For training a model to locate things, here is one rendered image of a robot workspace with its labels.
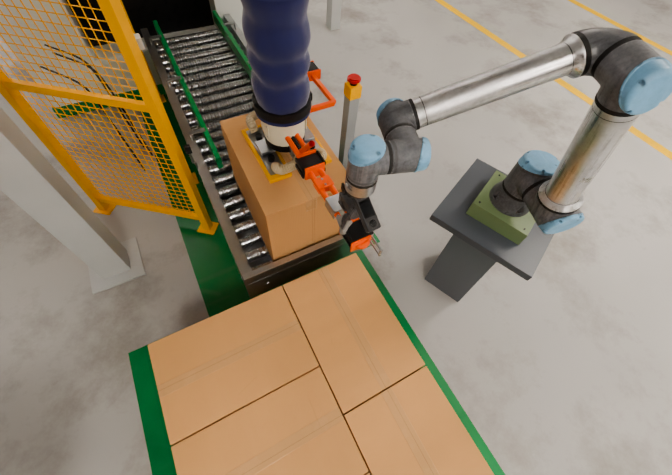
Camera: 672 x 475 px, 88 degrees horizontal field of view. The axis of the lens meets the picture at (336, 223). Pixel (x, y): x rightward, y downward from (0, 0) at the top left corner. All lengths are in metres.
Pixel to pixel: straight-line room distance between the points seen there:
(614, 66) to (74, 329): 2.62
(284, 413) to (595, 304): 2.11
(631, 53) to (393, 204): 1.83
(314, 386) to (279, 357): 0.18
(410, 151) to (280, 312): 0.97
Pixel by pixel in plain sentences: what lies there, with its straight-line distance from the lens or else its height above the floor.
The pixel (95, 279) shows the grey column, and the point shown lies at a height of 0.02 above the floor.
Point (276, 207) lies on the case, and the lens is 1.38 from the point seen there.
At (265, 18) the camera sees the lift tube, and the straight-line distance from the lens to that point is 1.18.
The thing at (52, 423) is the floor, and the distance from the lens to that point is 2.42.
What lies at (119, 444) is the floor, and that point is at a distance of 2.25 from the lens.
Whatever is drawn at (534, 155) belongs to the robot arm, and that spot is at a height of 1.10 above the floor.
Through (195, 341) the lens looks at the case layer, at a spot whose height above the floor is 0.54.
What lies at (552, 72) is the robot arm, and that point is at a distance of 1.14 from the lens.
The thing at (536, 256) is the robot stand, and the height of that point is 0.75.
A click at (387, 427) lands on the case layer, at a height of 0.54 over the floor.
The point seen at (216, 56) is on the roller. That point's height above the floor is 0.55.
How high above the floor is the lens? 2.05
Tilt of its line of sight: 56 degrees down
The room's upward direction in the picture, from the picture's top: 6 degrees clockwise
